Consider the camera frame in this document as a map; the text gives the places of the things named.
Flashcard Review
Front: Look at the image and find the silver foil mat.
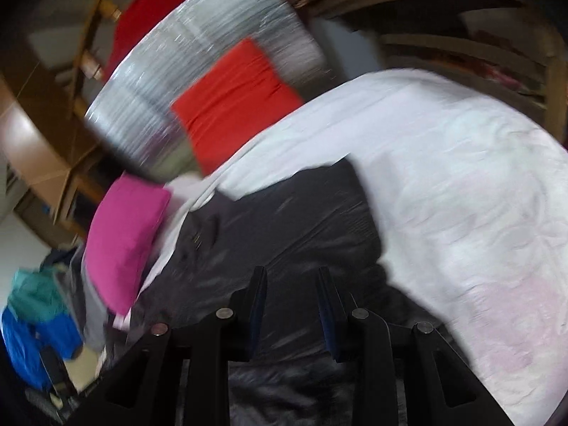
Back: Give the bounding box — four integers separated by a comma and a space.
84, 0, 329, 182

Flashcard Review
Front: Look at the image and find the folded pink cloth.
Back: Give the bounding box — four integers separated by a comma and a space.
86, 173, 173, 318

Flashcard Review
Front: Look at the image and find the black garment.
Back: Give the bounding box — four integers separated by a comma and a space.
129, 157, 449, 426

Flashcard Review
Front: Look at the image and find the folded red cloth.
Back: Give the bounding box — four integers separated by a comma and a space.
171, 38, 305, 176

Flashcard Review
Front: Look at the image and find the grey cloth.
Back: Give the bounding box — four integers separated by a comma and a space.
80, 248, 134, 351

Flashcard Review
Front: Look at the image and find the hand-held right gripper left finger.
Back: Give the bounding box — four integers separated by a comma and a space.
66, 266, 268, 426

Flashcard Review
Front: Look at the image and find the wooden cabinet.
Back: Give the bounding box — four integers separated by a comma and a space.
0, 75, 111, 240

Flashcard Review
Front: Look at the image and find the white bed sheet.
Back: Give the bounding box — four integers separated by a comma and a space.
137, 69, 568, 426

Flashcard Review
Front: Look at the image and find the teal cloth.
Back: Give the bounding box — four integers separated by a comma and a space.
9, 268, 67, 322

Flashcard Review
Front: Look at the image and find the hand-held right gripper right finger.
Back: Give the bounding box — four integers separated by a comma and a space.
316, 267, 518, 426

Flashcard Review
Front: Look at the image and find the bright blue cloth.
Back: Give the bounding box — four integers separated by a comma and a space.
0, 306, 85, 391

